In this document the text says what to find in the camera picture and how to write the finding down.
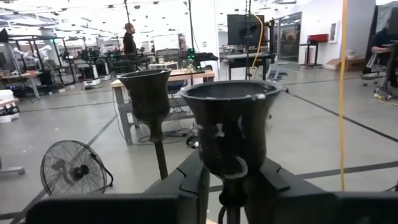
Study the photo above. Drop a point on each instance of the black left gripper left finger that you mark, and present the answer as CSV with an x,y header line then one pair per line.
x,y
186,186

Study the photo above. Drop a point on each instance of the black wall screen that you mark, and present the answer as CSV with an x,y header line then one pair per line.
x,y
237,29

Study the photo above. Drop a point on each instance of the black candle stick holder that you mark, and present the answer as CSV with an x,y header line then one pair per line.
x,y
149,96
230,130

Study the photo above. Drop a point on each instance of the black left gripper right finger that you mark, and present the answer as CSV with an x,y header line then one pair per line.
x,y
280,199

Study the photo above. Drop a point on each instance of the cardboard box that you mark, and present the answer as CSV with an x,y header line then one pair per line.
x,y
345,63

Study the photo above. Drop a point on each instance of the person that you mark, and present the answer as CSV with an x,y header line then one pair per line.
x,y
381,39
129,42

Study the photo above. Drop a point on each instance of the black floor fan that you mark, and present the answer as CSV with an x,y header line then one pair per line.
x,y
73,169

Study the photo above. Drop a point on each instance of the wooden workbench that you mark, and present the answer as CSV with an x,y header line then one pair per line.
x,y
186,74

